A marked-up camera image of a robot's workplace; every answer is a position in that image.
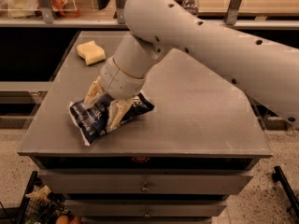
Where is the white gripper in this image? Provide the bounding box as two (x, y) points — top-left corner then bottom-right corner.
(83, 58), (146, 133)

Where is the blue Kettle chip bag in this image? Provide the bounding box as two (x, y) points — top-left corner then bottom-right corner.
(69, 93), (154, 146)

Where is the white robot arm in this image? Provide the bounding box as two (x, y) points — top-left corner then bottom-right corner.
(84, 0), (299, 129)

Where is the yellow sponge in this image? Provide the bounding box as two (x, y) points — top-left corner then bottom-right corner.
(77, 40), (106, 65)

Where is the grey upper drawer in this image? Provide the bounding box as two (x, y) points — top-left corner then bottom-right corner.
(38, 170), (252, 195)

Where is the grey drawer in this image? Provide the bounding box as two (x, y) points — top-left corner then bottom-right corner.
(66, 200), (226, 217)
(38, 170), (252, 195)

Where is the grey lower drawer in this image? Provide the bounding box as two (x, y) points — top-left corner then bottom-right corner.
(66, 200), (226, 217)

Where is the clear plastic water bottle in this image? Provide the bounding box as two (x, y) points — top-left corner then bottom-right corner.
(182, 0), (199, 16)

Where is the clear plastic storage bin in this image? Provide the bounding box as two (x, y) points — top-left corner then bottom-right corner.
(0, 0), (79, 18)

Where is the black wire basket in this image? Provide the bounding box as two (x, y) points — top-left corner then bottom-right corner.
(14, 171), (74, 224)

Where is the black cart frame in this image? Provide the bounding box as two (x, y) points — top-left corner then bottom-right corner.
(272, 166), (299, 218)

